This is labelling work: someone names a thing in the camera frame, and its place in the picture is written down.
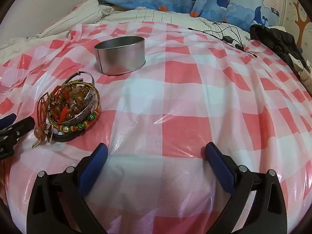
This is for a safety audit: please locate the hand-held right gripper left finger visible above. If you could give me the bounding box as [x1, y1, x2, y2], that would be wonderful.
[26, 143, 109, 234]

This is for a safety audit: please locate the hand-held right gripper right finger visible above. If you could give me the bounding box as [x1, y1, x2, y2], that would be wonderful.
[205, 142, 288, 234]

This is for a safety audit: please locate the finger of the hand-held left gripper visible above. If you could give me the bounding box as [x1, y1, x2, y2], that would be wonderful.
[0, 113, 17, 130]
[0, 116, 35, 140]

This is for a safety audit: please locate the red cord glass bead bracelet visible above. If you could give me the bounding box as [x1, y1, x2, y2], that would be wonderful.
[31, 93, 56, 149]

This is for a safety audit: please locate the black white bead bracelet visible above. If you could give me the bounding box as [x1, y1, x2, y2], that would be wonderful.
[50, 127, 86, 143]

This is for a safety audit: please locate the red braided cord bracelet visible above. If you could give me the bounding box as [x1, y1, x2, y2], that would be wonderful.
[50, 85, 74, 124]

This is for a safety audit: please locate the gold cord green bead bracelet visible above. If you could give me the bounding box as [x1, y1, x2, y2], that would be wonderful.
[46, 82, 101, 134]

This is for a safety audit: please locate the wide engraved silver bangle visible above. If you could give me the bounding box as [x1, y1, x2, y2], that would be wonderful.
[52, 88, 98, 128]

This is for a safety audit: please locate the amber bead bracelet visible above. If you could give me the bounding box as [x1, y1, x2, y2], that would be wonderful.
[49, 84, 93, 120]

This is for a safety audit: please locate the thin silver bangle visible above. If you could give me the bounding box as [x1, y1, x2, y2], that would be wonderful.
[62, 71, 96, 103]

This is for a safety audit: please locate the round silver metal tin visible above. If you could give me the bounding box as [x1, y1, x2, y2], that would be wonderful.
[94, 36, 146, 75]

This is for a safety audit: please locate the red white checkered plastic cloth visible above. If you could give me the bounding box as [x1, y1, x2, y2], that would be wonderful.
[0, 21, 312, 234]

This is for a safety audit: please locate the white striped duvet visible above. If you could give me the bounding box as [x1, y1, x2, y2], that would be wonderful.
[0, 0, 251, 51]

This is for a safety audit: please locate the crumpled white paper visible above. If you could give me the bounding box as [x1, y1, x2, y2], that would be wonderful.
[289, 52, 312, 90]

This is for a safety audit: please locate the black jacket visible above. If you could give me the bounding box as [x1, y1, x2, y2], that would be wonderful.
[249, 24, 312, 78]

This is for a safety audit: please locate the white headboard with tree print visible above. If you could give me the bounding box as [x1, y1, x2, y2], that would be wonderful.
[278, 0, 312, 54]

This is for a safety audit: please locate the black charger cable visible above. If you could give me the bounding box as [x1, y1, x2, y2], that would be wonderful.
[188, 21, 258, 58]

